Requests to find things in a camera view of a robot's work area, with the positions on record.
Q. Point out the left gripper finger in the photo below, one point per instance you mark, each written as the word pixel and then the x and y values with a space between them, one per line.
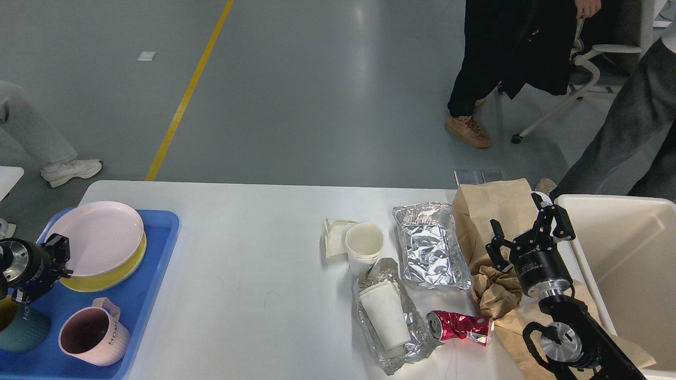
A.
pixel 58 247
pixel 27 293

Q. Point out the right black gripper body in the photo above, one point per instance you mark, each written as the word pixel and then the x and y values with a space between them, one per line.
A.
pixel 540 268

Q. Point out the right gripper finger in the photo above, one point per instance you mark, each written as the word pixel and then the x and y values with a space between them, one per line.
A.
pixel 494 248
pixel 551 226

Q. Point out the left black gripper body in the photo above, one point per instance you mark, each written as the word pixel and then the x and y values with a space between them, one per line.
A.
pixel 23 262

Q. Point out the teal mug yellow inside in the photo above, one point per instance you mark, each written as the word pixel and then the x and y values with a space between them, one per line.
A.
pixel 22 327

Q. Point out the pink plate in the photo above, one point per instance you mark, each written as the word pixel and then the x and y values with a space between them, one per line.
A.
pixel 102 236

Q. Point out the pink ribbed mug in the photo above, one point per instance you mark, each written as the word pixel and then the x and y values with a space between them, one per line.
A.
pixel 95 334

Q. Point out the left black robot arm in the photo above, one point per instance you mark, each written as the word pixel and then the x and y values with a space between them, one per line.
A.
pixel 32 269

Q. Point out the crumpled brown paper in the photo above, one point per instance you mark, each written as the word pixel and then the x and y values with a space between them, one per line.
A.
pixel 496 293

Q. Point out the brown paper bag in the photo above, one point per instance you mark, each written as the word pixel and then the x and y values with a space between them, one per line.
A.
pixel 510 203

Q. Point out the yellow plate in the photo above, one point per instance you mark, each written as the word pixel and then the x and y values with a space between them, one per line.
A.
pixel 109 279

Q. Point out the large aluminium foil sheet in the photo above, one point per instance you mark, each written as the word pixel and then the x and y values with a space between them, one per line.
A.
pixel 430 252

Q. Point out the beige plastic bin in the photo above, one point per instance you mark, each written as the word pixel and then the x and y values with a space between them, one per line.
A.
pixel 625 247

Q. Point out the metal floor plate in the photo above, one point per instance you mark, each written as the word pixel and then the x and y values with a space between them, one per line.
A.
pixel 477 177

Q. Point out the person in light jeans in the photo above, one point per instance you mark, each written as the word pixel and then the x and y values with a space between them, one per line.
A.
pixel 40 139

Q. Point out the white table corner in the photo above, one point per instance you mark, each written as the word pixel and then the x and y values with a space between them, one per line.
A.
pixel 9 177

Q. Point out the crushed red soda can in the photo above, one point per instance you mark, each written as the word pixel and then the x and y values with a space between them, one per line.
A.
pixel 450 325

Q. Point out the blue plastic tray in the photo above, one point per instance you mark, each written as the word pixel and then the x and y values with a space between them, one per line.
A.
pixel 135 297

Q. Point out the person in grey trousers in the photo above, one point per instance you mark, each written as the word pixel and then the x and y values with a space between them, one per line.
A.
pixel 644 107

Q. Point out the crumpled foil under cup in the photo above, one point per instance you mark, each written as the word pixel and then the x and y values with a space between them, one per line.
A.
pixel 421 343

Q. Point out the lying white paper cup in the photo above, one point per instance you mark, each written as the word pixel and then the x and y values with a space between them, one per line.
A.
pixel 382 304

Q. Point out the upright white paper cup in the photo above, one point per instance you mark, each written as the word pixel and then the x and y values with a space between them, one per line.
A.
pixel 364 243

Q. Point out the crushed white paper cup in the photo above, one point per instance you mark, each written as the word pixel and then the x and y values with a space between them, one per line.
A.
pixel 335 232

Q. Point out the person in black clothes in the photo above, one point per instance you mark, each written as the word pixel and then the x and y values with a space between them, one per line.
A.
pixel 509 44

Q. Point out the white office chair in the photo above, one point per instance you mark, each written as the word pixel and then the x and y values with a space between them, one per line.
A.
pixel 592 74

